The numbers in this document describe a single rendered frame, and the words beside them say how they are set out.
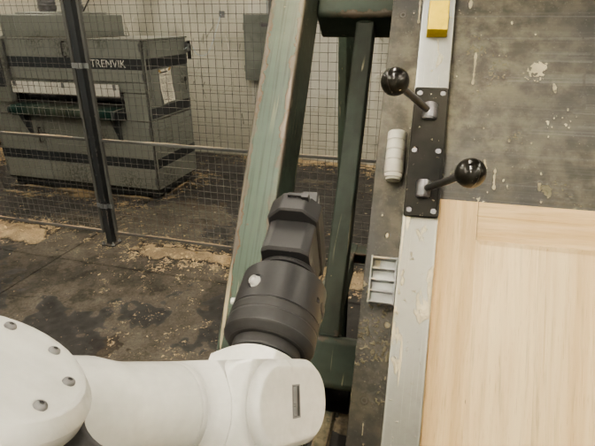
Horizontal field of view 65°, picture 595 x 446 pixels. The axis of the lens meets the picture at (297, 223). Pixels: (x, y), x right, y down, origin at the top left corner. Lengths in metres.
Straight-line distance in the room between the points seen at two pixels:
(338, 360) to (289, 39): 0.52
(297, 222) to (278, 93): 0.34
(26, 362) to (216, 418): 0.16
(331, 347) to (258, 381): 0.44
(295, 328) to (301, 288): 0.04
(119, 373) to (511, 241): 0.58
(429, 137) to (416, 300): 0.24
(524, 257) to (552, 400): 0.19
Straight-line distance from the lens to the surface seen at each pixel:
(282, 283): 0.44
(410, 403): 0.70
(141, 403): 0.30
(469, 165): 0.61
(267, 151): 0.75
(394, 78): 0.65
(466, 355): 0.72
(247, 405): 0.34
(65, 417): 0.20
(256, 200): 0.73
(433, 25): 0.81
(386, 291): 0.70
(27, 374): 0.21
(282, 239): 0.48
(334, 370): 0.78
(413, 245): 0.70
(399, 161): 0.74
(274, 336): 0.43
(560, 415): 0.76
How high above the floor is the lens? 1.61
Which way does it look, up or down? 23 degrees down
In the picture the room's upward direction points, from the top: straight up
